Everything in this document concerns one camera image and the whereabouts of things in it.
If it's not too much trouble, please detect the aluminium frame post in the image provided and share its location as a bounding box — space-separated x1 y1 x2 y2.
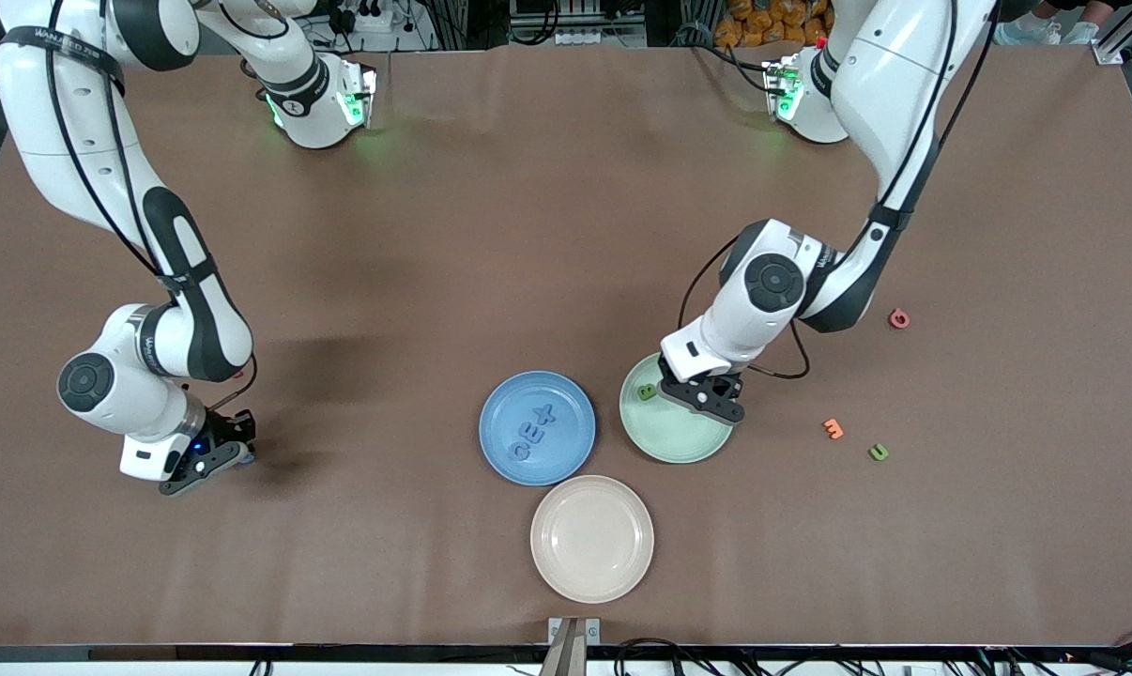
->
1092 0 1132 67

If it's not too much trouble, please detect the white power strip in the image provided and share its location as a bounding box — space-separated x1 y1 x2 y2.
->
345 0 394 35

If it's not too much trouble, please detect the beige round plate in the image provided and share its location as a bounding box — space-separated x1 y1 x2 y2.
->
530 475 655 604

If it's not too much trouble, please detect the black table edge rail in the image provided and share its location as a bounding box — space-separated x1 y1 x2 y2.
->
0 644 1132 665

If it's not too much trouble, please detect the brown table cover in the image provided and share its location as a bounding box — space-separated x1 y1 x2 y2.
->
0 42 1132 649

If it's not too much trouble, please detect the pale green round plate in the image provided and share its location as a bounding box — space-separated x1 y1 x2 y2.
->
620 355 737 465

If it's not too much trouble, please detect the orange packaged goods bag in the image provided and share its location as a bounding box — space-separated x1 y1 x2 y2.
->
714 0 830 48

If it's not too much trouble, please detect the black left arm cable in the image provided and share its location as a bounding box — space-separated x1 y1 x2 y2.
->
679 0 1003 381

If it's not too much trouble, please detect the blue round plate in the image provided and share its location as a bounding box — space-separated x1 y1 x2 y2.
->
480 371 597 487

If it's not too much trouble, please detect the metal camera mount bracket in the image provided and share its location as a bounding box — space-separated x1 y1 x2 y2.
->
547 617 602 676

